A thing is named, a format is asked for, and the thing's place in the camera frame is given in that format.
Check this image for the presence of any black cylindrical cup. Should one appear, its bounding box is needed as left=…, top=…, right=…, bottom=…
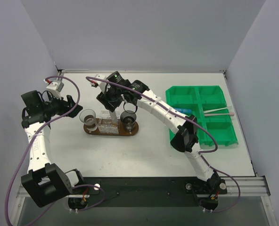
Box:
left=120, top=110, right=137, bottom=132

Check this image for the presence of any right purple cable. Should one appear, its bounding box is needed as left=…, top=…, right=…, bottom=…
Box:
left=85, top=76, right=243, bottom=214

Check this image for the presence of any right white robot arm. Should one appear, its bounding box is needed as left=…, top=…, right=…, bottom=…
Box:
left=94, top=72, right=221, bottom=191

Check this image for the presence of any clear plastic cup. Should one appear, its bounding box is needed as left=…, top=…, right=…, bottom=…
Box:
left=79, top=109, right=98, bottom=132

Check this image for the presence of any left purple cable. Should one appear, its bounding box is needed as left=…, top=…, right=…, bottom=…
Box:
left=5, top=75, right=107, bottom=226

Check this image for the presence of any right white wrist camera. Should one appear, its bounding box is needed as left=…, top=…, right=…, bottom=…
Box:
left=89, top=74, right=108, bottom=94

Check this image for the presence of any brown oval wooden tray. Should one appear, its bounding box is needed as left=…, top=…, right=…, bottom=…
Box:
left=83, top=121, right=139, bottom=137

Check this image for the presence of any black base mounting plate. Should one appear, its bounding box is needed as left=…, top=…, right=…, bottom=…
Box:
left=71, top=176, right=228, bottom=208

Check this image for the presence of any green plastic divided bin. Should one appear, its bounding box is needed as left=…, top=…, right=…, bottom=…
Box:
left=165, top=86, right=238, bottom=146

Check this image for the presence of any purple cable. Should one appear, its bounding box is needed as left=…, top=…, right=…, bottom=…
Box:
left=85, top=76, right=243, bottom=214
left=5, top=75, right=107, bottom=226

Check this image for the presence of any blue white toothpaste tube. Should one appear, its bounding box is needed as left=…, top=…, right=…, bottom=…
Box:
left=175, top=108, right=192, bottom=114

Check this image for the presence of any pink toothbrush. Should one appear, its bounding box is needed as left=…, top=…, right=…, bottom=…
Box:
left=204, top=113, right=235, bottom=117

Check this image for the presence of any clear acrylic organizer box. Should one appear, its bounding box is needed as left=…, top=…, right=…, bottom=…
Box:
left=98, top=110, right=120, bottom=135

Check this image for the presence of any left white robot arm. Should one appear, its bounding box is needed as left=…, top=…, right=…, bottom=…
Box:
left=21, top=90, right=85, bottom=208

